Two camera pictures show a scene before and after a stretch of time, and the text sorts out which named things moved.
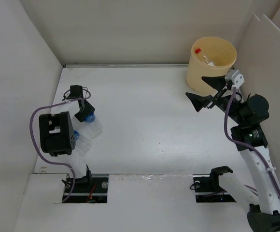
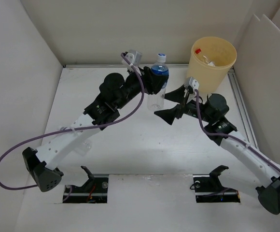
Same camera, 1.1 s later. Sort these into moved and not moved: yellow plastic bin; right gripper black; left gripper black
Moved: right gripper black; left gripper black
Not moved: yellow plastic bin
